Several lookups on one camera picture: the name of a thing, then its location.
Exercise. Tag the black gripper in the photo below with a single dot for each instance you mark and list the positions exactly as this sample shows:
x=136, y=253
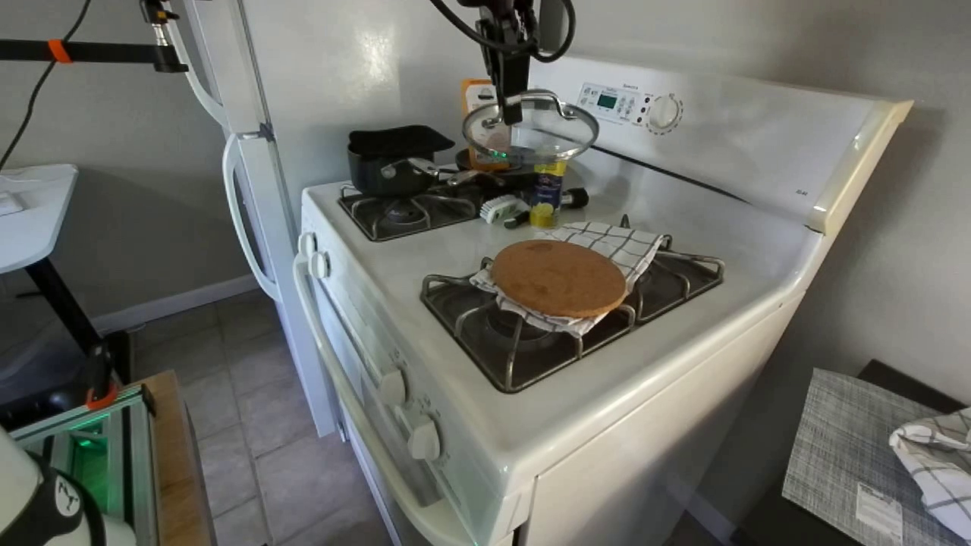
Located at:
x=511, y=27

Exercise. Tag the glass lid with steel rim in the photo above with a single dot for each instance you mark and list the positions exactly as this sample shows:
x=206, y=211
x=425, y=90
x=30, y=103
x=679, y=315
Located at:
x=570, y=126

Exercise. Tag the round cork coaster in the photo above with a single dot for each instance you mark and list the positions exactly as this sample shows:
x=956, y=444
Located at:
x=561, y=277

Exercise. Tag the orange box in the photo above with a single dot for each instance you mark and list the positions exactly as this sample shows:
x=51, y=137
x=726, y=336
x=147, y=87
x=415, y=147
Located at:
x=475, y=94

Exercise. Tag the small white object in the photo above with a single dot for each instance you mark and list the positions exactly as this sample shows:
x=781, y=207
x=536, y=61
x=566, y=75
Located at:
x=501, y=211

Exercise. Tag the yellow spray can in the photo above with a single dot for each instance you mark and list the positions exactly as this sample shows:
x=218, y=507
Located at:
x=546, y=207

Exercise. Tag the white timer dial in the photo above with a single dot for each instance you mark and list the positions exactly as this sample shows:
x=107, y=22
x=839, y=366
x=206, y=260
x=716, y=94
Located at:
x=663, y=114

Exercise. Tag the black pot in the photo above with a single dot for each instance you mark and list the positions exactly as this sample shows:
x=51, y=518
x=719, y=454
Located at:
x=389, y=174

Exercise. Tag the white checkered dish towel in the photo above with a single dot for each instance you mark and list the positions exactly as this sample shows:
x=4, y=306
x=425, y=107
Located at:
x=616, y=245

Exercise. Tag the white refrigerator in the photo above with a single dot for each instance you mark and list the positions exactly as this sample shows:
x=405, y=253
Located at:
x=305, y=93

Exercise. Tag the white gas stove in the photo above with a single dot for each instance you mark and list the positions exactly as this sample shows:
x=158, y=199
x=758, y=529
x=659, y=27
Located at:
x=728, y=140

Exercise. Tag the white stove knob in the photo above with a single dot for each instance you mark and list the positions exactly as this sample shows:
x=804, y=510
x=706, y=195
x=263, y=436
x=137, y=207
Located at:
x=425, y=440
x=305, y=245
x=321, y=264
x=392, y=388

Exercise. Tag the black pole with orange tape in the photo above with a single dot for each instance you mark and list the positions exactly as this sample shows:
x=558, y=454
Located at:
x=102, y=52

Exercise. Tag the white table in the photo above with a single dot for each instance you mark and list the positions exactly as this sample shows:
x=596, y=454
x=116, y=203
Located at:
x=34, y=213

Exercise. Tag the grey grid pattern mat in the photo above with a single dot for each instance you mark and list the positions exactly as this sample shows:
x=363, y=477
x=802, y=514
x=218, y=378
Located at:
x=839, y=456

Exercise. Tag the black side table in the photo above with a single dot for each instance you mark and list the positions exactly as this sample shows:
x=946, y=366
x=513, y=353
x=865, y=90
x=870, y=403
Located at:
x=768, y=518

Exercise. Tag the wooden board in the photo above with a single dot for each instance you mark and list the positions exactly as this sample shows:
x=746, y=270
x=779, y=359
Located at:
x=181, y=464

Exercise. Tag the orange clamp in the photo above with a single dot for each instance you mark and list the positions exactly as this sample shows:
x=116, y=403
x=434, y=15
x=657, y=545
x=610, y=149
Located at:
x=102, y=393

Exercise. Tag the glass green lit box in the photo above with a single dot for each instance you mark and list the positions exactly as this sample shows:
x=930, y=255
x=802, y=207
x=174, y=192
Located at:
x=87, y=456

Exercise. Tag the white checkered cloth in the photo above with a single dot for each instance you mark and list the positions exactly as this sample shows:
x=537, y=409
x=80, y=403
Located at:
x=943, y=464

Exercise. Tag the white black rounded device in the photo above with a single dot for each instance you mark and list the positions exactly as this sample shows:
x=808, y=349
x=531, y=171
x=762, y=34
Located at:
x=41, y=504

